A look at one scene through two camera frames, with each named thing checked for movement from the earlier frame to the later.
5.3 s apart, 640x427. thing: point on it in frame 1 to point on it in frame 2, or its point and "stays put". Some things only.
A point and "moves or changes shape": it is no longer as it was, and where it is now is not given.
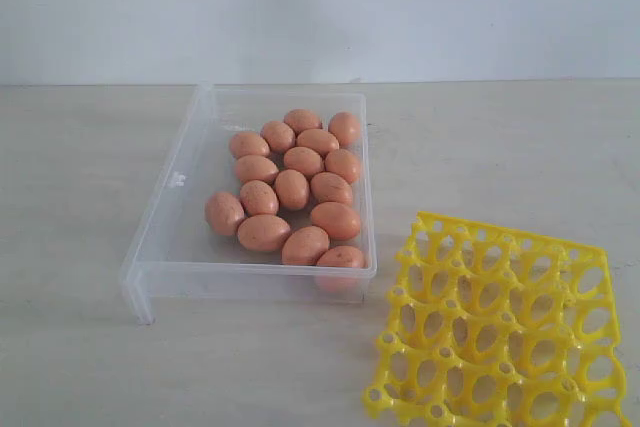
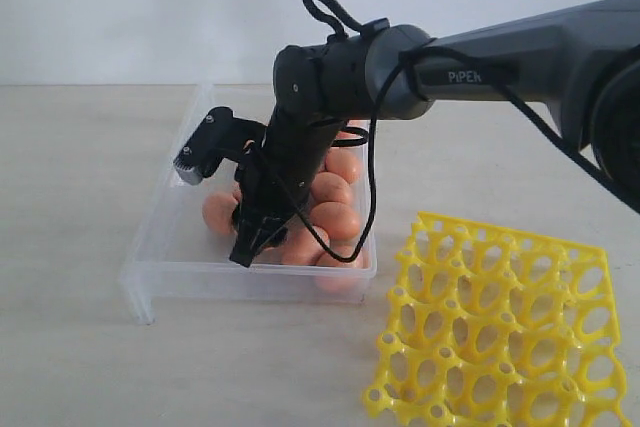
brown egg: (340, 221) stays put
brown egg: (258, 196) moves or changes shape
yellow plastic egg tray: (495, 328) stays put
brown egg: (223, 211) stays put
